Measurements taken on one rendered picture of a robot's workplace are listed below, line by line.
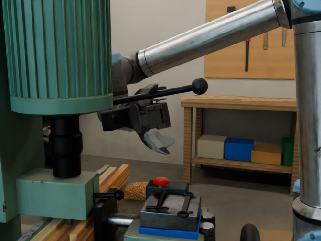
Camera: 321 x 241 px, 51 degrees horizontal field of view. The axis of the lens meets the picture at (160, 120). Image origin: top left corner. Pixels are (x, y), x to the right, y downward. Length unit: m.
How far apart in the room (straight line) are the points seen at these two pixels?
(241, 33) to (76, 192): 0.61
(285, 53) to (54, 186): 3.30
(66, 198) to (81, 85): 0.21
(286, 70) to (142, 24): 1.70
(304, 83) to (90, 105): 0.49
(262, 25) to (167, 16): 3.04
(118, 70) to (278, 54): 2.91
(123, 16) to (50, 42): 3.63
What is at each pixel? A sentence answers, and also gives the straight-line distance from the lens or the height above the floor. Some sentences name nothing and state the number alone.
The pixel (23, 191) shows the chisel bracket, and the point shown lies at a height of 1.01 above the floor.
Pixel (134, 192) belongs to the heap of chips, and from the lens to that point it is 0.87.
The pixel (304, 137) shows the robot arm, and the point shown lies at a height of 1.07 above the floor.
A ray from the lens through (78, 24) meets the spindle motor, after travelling 0.55.
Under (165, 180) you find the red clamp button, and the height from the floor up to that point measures 1.02.
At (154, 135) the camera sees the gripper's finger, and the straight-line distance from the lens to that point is 0.76.
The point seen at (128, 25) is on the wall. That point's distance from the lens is 4.12.
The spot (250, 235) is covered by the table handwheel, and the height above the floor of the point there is 0.95.
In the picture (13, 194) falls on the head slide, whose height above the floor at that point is 1.01.
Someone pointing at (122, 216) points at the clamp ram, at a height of 0.96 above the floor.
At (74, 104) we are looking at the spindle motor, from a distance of 0.54.
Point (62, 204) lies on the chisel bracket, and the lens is 0.64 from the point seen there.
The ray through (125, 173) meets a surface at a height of 0.92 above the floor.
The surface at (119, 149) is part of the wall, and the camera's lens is 4.31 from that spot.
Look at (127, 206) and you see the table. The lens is 0.84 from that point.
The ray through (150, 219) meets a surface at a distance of 0.58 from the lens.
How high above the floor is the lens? 1.25
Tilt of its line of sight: 10 degrees down
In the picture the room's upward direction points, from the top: straight up
